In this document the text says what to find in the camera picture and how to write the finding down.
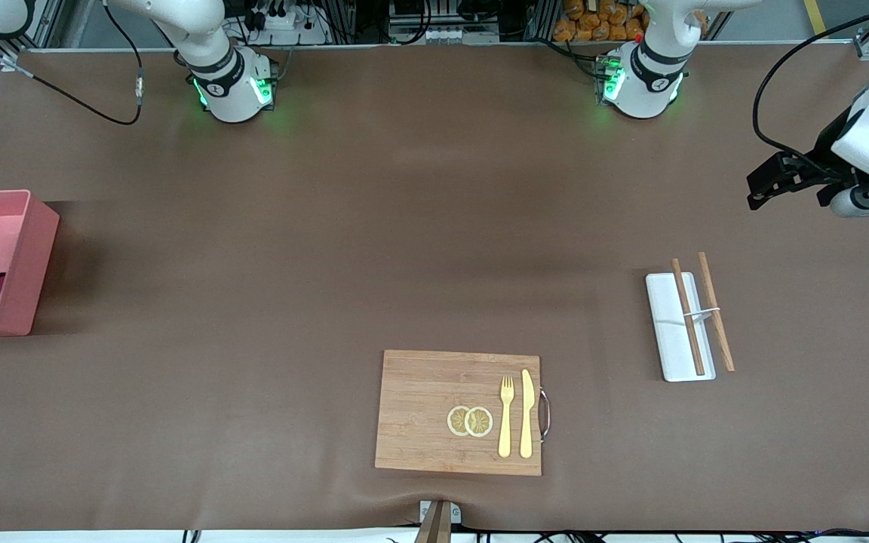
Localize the white power strip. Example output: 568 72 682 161
253 0 330 46
389 21 497 46

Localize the brown wooden chopstick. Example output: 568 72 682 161
697 251 736 373
670 258 707 376

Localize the white rectangular tray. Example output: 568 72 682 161
645 271 717 383

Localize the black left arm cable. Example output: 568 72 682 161
751 6 869 182

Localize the metal table clamp bracket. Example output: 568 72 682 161
419 500 462 526

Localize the yellow plastic fork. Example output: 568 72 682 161
498 376 515 459

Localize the pile of orange items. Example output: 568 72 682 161
553 0 648 44

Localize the pink plastic bin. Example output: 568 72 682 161
0 189 60 338

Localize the bamboo cutting board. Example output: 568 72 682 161
374 349 552 477

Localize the yellow plastic knife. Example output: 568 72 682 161
519 369 535 459

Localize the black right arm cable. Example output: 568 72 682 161
0 0 146 127

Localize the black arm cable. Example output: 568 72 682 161
751 6 869 182
0 0 146 127

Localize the brown wooden mount post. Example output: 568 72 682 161
413 501 453 543

